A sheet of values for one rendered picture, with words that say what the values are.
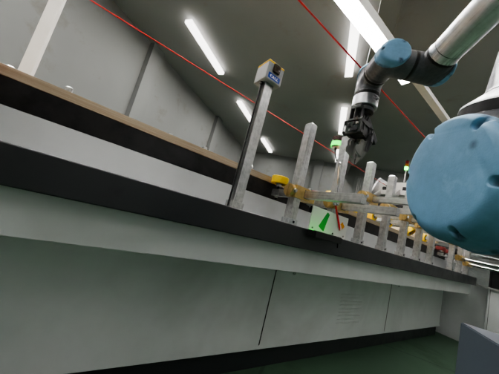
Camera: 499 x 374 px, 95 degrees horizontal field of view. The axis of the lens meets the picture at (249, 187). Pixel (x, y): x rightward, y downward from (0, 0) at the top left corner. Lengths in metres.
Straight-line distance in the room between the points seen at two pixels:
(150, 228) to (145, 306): 0.37
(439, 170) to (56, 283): 0.92
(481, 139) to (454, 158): 0.03
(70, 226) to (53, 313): 0.35
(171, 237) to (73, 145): 0.40
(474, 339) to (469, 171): 0.30
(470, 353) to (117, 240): 0.71
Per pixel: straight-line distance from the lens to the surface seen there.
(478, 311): 3.62
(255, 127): 0.80
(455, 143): 0.35
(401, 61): 0.93
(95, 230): 0.66
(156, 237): 0.68
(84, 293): 0.92
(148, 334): 1.02
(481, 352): 0.53
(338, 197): 0.84
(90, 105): 0.88
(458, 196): 0.33
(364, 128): 0.94
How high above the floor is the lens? 0.67
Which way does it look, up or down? 8 degrees up
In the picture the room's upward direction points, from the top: 15 degrees clockwise
